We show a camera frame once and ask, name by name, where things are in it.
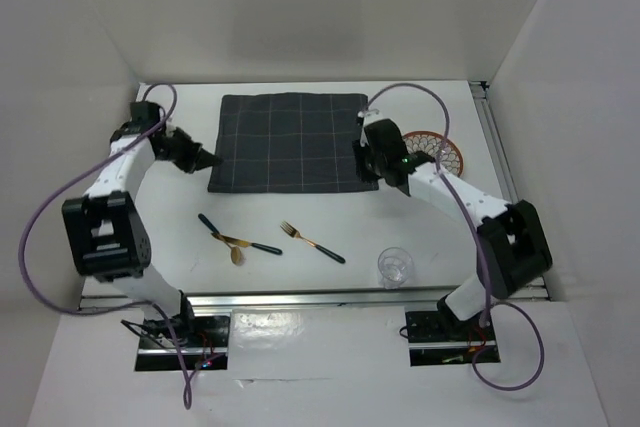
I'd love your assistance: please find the dark grey checked cloth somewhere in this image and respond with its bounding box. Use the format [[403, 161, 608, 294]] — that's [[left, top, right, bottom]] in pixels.
[[207, 92, 378, 194]]

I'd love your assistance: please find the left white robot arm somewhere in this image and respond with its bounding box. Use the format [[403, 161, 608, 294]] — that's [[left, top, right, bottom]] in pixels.
[[61, 101, 223, 346]]

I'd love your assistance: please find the aluminium right rail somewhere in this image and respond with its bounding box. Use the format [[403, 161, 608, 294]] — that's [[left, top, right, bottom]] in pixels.
[[468, 79, 546, 288]]

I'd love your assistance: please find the clear drinking glass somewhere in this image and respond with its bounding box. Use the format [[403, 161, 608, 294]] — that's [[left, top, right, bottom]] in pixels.
[[377, 247, 414, 289]]

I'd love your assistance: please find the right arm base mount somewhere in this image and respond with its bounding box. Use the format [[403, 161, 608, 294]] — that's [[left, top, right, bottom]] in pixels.
[[398, 303, 501, 367]]

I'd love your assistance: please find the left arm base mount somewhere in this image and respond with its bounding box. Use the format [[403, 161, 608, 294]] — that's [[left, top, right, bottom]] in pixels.
[[120, 313, 231, 372]]

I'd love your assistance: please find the aluminium front rail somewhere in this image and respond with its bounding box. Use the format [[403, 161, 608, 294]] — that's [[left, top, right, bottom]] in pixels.
[[79, 282, 550, 310]]

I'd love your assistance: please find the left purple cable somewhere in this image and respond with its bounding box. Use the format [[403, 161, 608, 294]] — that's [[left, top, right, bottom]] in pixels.
[[18, 82, 194, 411]]

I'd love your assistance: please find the gold spoon green handle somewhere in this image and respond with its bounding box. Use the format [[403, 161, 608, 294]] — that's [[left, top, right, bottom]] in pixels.
[[197, 213, 245, 266]]

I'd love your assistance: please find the gold knife green handle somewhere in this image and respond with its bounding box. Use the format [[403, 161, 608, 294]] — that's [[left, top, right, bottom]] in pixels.
[[212, 233, 283, 256]]

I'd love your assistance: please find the gold fork green handle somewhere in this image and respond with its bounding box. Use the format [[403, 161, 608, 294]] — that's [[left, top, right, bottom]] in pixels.
[[280, 221, 346, 264]]

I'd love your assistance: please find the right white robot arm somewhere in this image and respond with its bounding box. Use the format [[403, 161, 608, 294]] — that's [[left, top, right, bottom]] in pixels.
[[353, 113, 553, 339]]

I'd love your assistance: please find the aluminium rail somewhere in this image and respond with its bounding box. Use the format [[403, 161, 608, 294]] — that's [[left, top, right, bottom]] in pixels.
[[468, 79, 546, 288], [79, 282, 550, 310]]

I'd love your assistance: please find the floral plate orange rim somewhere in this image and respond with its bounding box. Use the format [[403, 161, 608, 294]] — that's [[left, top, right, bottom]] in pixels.
[[402, 130, 464, 177]]

